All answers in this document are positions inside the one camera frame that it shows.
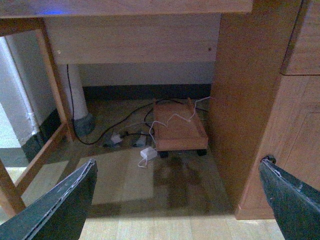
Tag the wooden rolling cart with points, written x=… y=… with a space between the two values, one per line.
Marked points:
x=177 y=127

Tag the wooden chair frame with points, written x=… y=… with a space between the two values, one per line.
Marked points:
x=34 y=114

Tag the white pipe with grey base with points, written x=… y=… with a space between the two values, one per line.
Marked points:
x=84 y=122

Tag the wooden desk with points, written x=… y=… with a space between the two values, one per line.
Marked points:
x=255 y=109

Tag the grey power strip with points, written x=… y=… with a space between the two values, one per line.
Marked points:
x=138 y=139

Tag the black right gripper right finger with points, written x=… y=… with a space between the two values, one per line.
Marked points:
x=295 y=204

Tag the white power adapter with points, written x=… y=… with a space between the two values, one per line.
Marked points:
x=148 y=153

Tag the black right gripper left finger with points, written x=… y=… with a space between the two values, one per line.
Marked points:
x=60 y=214

